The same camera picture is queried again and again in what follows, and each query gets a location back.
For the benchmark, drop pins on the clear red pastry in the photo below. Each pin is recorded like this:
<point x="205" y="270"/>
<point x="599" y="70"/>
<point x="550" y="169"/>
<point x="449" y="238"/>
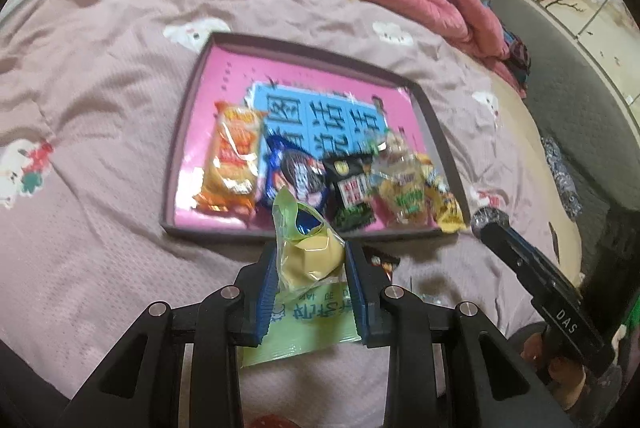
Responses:
<point x="396" y="147"/>

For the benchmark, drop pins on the blue cookie packet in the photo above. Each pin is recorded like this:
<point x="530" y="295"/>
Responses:
<point x="295" y="173"/>

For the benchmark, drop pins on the person's right hand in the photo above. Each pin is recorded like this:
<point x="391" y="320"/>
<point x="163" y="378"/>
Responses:
<point x="537" y="353"/>

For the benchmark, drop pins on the pink tray with dark rim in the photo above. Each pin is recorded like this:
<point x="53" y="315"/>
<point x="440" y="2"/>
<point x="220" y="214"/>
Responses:
<point x="215" y="232"/>

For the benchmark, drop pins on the green cake packet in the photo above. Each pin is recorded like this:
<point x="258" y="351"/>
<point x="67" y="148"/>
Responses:
<point x="310" y="253"/>

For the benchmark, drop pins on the grey headboard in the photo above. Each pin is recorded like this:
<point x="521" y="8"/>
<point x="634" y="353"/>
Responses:
<point x="575" y="82"/>

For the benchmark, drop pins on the clear yellow bread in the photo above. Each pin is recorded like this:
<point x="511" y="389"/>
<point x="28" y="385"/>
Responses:
<point x="400" y="200"/>

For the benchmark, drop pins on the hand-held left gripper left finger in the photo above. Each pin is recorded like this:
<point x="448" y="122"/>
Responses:
<point x="265" y="295"/>

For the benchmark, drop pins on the orange snack packet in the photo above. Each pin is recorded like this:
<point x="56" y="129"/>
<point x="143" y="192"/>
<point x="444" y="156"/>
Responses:
<point x="232" y="157"/>

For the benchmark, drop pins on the yellow snack packet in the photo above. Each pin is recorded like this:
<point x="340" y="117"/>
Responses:
<point x="445" y="208"/>

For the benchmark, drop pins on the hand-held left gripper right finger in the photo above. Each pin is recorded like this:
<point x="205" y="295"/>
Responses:
<point x="357" y="300"/>

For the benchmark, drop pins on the printed pink bed sheet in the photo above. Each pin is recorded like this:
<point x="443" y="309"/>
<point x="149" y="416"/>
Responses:
<point x="100" y="258"/>

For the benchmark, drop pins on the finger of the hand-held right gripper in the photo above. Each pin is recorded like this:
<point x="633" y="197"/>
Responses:
<point x="520" y="258"/>

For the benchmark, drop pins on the dark red snack packet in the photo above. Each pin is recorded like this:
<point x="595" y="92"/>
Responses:
<point x="385" y="264"/>

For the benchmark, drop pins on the patterned dark cloth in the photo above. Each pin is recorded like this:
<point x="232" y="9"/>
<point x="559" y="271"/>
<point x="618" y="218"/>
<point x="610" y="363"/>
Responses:
<point x="562" y="178"/>

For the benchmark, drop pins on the colourful clothes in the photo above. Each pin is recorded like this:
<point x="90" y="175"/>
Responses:
<point x="517" y="57"/>

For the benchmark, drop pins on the black snack packet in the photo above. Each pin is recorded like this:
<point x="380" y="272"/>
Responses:
<point x="350" y="193"/>

